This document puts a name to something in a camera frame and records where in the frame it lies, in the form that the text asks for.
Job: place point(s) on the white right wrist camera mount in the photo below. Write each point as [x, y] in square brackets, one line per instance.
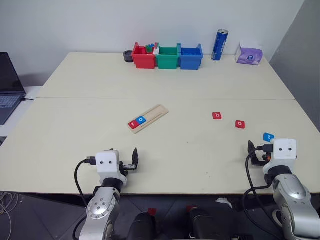
[283, 150]

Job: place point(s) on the blue plastic bin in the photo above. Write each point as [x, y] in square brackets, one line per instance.
[190, 61]

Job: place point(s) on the black round container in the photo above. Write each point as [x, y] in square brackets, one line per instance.
[127, 57]

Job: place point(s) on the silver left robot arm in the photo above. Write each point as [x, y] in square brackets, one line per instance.
[100, 207]

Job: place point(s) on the blue drink can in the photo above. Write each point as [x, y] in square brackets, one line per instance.
[219, 46]

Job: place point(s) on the wooden letter tray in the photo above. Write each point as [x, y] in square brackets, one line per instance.
[150, 117]

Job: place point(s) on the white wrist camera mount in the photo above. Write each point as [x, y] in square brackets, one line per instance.
[283, 150]
[107, 162]

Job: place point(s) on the red letter tile b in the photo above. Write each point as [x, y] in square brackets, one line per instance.
[217, 115]

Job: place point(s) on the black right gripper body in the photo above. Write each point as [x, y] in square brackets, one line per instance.
[257, 158]

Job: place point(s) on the blue toy brick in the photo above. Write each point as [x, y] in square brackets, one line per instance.
[150, 46]

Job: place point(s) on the blue letter tile t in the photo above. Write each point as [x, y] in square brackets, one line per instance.
[268, 137]

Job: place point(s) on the red letter tile r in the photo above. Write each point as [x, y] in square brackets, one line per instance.
[132, 123]

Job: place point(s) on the green toy brick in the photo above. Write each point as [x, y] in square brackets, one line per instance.
[149, 50]

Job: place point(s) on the white plastic piece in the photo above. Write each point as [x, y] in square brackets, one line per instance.
[156, 52]

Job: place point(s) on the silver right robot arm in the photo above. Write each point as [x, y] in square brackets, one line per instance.
[292, 197]

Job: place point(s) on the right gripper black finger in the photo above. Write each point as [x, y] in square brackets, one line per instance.
[251, 147]

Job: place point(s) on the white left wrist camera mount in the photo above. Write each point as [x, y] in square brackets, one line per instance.
[107, 162]

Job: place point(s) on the blue letter tile o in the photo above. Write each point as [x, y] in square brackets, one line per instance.
[140, 119]

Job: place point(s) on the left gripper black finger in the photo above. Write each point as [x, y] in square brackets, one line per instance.
[135, 157]

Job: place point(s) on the red floor marker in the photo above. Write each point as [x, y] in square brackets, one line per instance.
[152, 211]

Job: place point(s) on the green plastic bin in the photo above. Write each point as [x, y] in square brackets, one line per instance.
[167, 60]

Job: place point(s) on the purple tissue box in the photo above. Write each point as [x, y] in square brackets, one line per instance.
[248, 56]

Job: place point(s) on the dark rounded shape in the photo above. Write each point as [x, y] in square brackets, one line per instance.
[205, 225]
[142, 227]

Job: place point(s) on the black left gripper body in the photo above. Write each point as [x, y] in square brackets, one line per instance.
[128, 168]

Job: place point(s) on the white paper scrap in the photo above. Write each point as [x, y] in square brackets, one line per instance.
[224, 202]

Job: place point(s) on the red letter tile o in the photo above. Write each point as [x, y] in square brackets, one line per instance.
[240, 123]

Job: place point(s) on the red plastic bin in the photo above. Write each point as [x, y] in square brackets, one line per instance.
[143, 60]

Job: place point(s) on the dark laptop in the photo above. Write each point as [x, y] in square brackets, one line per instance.
[7, 90]

